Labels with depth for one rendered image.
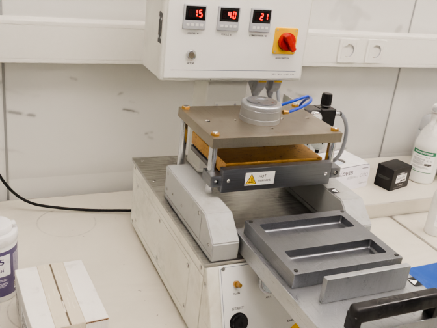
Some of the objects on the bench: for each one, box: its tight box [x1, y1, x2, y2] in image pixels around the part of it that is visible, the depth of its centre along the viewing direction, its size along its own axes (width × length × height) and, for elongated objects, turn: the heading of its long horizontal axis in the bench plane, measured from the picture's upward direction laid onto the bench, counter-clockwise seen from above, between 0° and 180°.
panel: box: [218, 262, 300, 328], centre depth 98 cm, size 2×30×19 cm, turn 98°
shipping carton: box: [15, 260, 109, 328], centre depth 97 cm, size 19×13×9 cm
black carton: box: [374, 159, 412, 191], centre depth 166 cm, size 6×9×7 cm
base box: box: [131, 164, 222, 328], centre depth 118 cm, size 54×38×17 cm
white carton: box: [317, 150, 370, 189], centre depth 161 cm, size 12×23×7 cm, turn 109°
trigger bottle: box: [409, 102, 437, 184], centre depth 169 cm, size 9×8×25 cm
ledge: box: [351, 156, 437, 219], centre depth 172 cm, size 30×84×4 cm, turn 99°
